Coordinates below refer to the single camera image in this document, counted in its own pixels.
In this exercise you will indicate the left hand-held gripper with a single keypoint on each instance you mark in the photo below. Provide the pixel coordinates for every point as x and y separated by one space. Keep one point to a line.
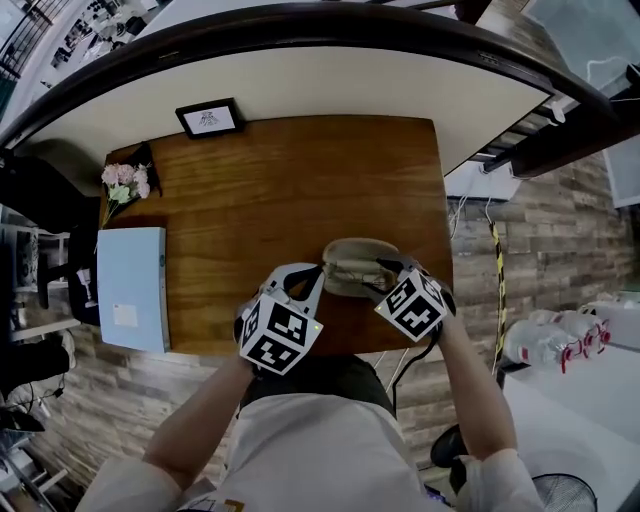
280 332

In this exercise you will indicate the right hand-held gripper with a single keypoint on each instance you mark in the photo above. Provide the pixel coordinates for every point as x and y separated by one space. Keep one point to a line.
412 307

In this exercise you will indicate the beige pouch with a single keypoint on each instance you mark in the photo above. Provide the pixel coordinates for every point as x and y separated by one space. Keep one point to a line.
350 250

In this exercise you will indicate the person's left forearm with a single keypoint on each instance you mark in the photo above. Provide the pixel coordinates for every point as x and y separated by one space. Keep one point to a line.
200 425

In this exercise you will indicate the person's right forearm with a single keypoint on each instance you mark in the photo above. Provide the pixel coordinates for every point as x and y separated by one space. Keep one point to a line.
475 390

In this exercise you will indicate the person's dark trousers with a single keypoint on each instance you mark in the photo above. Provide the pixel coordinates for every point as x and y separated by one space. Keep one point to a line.
330 375

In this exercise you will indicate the white floor box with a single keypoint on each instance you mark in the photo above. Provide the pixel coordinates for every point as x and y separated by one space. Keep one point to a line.
480 182

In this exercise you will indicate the person's white shirt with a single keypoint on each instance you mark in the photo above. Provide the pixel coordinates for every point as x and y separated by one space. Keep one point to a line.
320 450

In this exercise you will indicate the light blue flat box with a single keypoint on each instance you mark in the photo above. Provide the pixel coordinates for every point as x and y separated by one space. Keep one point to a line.
130 285

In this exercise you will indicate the pink and white flower bouquet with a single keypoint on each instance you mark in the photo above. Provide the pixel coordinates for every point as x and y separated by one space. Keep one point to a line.
125 180

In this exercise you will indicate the small white goblet-shaped object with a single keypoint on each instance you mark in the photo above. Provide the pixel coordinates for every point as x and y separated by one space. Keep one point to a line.
89 290

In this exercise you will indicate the black office chair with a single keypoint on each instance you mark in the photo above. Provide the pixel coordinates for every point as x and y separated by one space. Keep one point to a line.
45 195

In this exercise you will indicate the black standing fan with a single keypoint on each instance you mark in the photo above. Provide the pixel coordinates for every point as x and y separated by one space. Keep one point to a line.
565 495

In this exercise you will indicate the white panel board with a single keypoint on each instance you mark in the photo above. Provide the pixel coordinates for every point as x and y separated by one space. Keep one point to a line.
575 40

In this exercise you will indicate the black picture frame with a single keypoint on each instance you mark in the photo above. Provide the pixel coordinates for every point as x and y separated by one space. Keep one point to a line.
210 118

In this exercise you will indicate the dark wooden post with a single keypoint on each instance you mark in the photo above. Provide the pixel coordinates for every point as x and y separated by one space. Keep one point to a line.
575 145

